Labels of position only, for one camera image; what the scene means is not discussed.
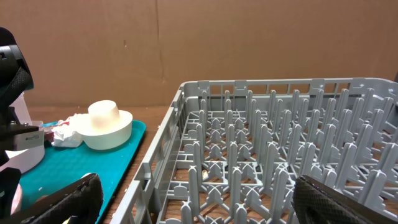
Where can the cream cup upside down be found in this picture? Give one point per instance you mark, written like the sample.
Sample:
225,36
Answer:
103,111

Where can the grey dish rack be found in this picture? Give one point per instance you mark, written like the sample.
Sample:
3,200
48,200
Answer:
234,151

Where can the pink plate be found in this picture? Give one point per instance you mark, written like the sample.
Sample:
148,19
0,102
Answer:
17,200

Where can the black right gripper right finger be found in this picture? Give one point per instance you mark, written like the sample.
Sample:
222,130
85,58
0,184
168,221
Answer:
316,203

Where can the red snack wrapper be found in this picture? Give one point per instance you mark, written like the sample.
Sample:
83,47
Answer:
47,129

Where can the pink bowl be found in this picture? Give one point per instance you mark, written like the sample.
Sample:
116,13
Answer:
24,160

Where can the clear plastic bin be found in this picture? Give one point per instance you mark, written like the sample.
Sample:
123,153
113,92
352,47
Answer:
22,112

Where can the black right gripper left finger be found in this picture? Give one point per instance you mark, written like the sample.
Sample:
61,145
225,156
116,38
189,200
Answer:
79,202

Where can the crumpled foil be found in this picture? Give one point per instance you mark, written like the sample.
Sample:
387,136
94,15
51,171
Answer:
65,132

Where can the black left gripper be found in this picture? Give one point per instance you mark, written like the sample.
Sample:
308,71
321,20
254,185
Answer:
15,79

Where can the teal plastic tray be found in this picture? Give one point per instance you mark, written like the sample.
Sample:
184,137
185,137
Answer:
61,167

